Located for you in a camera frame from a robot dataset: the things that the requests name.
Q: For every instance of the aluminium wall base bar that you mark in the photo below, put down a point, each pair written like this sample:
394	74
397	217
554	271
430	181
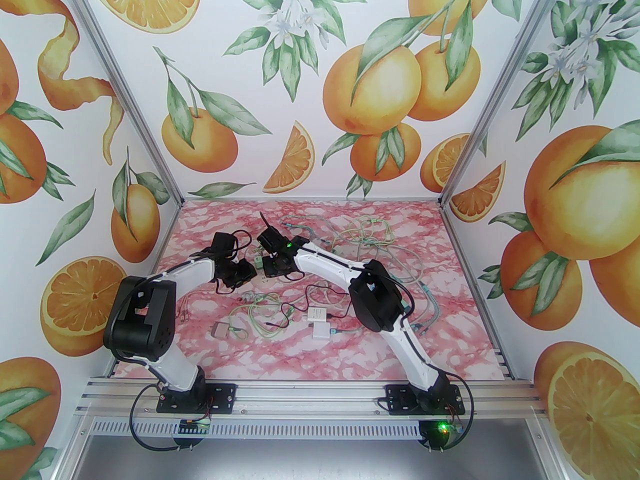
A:
310	200

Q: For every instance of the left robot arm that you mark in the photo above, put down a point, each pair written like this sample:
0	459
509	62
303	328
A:
192	270

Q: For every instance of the large white charger adapter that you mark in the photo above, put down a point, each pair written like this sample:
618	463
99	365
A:
321	332

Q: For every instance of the blue circuit board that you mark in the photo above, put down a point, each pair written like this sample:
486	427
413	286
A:
195	427

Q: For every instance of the green charger adapter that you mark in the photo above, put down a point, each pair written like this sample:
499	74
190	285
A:
258	263

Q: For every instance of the small white charger adapter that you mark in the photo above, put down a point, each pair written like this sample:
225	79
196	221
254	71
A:
318	314

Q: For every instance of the black round controller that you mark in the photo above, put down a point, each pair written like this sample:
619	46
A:
432	438

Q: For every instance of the aluminium frame post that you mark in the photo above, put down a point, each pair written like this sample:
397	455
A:
123	83
502	85

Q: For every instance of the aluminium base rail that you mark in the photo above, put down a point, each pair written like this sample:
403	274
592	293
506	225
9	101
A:
310	398

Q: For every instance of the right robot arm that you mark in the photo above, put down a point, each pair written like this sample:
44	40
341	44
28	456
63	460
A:
325	263

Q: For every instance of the grey charger adapter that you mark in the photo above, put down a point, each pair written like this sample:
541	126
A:
221	330

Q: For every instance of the aluminium table side rail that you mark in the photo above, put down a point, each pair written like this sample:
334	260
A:
469	268

